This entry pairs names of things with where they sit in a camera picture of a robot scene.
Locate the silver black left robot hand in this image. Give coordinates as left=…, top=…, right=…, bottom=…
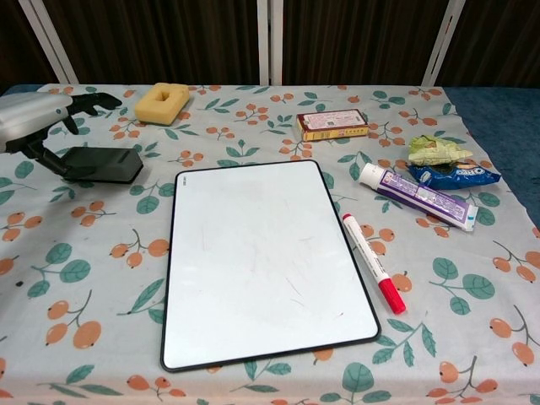
left=0, top=91, right=124, bottom=178

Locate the dark grey board eraser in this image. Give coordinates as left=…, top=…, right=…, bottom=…
left=62, top=146, right=145, bottom=185

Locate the white dry-erase board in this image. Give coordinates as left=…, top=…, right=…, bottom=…
left=159, top=159, right=382, bottom=374

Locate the dark pleated curtain panel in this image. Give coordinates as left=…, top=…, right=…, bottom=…
left=40, top=0, right=261, bottom=85
left=281, top=0, right=446, bottom=88
left=0, top=0, right=61, bottom=92
left=436, top=0, right=540, bottom=89

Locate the yellow sponge with hole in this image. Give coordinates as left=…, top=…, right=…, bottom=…
left=134, top=82, right=191, bottom=127

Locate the floral fruit print tablecloth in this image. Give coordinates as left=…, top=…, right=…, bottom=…
left=0, top=83, right=540, bottom=405

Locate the red yellow cardboard box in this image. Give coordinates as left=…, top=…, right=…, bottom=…
left=295, top=108, right=371, bottom=143

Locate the red white marker pen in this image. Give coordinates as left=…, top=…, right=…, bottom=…
left=341, top=213, right=408, bottom=316

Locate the purple white toothpaste tube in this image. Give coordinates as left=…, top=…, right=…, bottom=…
left=358, top=162, right=480, bottom=234

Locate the crumpled green wrapper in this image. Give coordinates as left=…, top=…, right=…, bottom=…
left=407, top=133, right=474, bottom=167

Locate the blue cookie packet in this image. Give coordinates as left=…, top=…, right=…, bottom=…
left=406, top=161, right=503, bottom=191

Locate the slanted white frame post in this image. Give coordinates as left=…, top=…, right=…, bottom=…
left=423, top=0, right=467, bottom=89
left=18, top=0, right=80, bottom=84

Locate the upright white frame post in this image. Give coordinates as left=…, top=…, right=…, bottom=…
left=256, top=0, right=285, bottom=86

